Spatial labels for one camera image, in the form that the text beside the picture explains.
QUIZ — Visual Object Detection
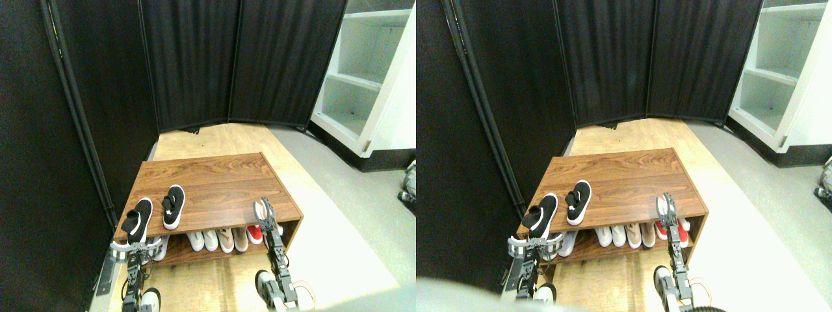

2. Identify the white shelf unit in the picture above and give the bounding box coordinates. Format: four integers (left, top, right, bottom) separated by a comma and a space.
308, 0, 416, 173
725, 0, 832, 168

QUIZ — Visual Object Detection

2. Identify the orange wire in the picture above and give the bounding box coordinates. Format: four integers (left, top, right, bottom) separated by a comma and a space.
292, 281, 317, 307
689, 278, 713, 307

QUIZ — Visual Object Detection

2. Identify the black shoe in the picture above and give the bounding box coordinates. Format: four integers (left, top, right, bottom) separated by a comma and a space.
522, 193, 558, 240
122, 198, 154, 245
162, 185, 186, 230
566, 181, 592, 226

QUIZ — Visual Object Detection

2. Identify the black curtain stand pole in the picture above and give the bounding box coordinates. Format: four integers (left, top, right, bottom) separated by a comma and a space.
441, 0, 527, 222
39, 0, 119, 228

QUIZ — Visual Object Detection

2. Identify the brown shoe rack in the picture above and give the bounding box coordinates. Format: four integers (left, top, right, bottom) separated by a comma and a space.
113, 152, 305, 268
517, 148, 709, 274

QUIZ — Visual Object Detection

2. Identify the grey machine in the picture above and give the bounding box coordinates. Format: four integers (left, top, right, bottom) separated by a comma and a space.
814, 156, 832, 210
398, 159, 416, 212

